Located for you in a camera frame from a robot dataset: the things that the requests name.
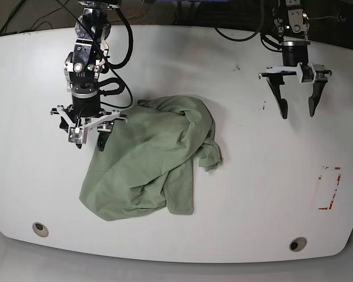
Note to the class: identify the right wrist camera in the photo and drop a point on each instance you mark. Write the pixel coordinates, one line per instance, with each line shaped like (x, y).
(77, 135)

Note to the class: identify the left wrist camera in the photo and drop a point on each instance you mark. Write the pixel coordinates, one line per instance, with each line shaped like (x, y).
(305, 73)

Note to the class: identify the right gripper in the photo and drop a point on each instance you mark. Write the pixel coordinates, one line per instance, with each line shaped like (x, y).
(86, 111)

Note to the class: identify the green t-shirt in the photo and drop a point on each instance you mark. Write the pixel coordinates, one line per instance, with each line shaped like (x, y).
(147, 163)

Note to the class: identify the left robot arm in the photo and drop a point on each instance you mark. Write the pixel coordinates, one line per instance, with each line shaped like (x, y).
(289, 36)

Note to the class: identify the red tape marking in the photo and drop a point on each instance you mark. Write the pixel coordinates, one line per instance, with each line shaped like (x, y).
(328, 183)

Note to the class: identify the left table grommet hole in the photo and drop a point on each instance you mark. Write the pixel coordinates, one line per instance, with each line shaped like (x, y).
(40, 230)

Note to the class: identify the table grommet hole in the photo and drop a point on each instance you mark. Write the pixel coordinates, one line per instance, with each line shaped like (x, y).
(298, 244)
(40, 230)

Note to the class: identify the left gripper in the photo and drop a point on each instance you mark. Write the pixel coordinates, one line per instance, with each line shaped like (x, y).
(294, 52)

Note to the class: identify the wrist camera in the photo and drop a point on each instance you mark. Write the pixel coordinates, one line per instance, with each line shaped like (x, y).
(77, 135)
(305, 73)

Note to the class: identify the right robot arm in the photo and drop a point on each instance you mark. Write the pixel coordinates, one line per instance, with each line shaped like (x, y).
(82, 69)

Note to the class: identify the right table grommet hole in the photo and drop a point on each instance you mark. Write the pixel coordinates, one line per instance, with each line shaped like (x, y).
(298, 244)

